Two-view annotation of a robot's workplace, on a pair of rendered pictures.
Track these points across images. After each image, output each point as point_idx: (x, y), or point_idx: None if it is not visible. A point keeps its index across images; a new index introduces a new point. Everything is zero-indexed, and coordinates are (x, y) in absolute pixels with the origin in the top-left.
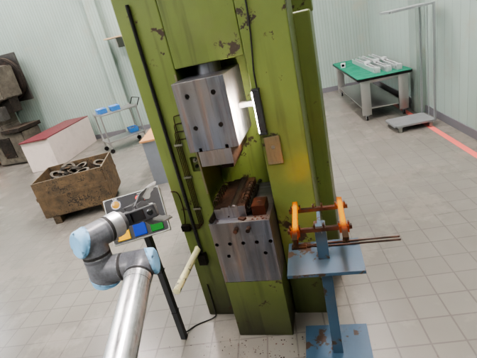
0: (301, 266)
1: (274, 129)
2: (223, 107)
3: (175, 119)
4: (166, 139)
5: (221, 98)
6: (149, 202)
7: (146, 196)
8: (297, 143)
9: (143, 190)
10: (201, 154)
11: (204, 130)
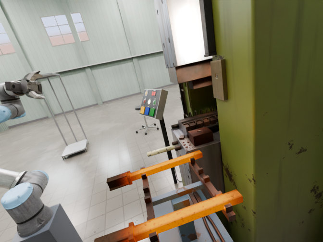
0: (162, 213)
1: (221, 50)
2: (167, 18)
3: None
4: None
5: (165, 6)
6: (155, 97)
7: (28, 78)
8: (242, 77)
9: (28, 74)
10: (168, 70)
11: (166, 47)
